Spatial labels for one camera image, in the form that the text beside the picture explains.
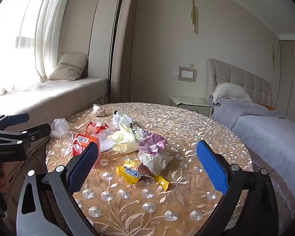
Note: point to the clear plastic bag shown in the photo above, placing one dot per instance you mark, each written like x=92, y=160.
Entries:
x=60, y=127

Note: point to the beige cushion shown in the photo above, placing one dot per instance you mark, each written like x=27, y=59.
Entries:
x=68, y=66

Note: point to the taupe curtain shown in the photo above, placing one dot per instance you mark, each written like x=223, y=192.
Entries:
x=125, y=41

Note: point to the beige window seat mat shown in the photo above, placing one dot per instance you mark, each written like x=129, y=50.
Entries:
x=51, y=93

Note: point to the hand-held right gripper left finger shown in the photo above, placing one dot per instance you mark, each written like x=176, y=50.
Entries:
x=84, y=163

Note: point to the purple foil wrapper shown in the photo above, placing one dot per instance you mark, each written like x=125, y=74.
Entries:
x=152, y=145

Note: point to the person's left hand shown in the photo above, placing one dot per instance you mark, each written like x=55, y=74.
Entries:
x=2, y=175

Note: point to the yellow snack wrapper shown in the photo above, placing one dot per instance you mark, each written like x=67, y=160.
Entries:
x=131, y=173

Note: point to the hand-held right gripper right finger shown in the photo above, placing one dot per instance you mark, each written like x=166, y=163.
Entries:
x=211, y=167

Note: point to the framed wall switch panel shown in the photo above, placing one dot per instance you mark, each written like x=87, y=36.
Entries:
x=187, y=73

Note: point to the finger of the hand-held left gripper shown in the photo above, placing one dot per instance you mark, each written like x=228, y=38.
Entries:
x=36, y=130
x=16, y=119

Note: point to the white sheer curtain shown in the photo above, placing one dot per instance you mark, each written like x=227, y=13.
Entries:
x=51, y=29

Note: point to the bed with grey blanket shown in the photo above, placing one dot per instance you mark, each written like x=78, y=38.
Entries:
x=265, y=132

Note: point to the beige tufted headboard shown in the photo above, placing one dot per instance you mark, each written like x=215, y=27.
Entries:
x=245, y=78

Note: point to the white ruffled pillow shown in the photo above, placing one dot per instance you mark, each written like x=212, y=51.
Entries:
x=229, y=92

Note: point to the gold wall lamp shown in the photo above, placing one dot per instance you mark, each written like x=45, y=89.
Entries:
x=272, y=59
x=194, y=14

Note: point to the silver foil wrapper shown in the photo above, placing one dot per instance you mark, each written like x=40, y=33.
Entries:
x=140, y=132

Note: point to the spotted crumpled white paper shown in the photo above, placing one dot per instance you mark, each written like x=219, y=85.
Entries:
x=98, y=110

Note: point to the embroidered lace tablecloth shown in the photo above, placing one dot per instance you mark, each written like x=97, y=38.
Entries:
x=142, y=206

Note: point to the white tissue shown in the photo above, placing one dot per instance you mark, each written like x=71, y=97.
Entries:
x=155, y=162

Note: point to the orange snack packet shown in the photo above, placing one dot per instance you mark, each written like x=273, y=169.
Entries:
x=84, y=143

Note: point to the white nightstand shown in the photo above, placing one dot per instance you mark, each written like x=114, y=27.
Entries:
x=189, y=109

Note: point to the beige wardrobe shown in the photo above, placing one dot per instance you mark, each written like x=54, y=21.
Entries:
x=293, y=78

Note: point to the pale yellow plastic bag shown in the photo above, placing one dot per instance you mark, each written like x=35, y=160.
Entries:
x=124, y=140

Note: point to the flat white paper slip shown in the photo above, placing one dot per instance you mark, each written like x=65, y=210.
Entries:
x=106, y=144

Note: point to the red foil wrapper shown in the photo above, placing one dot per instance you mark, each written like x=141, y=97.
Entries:
x=96, y=127

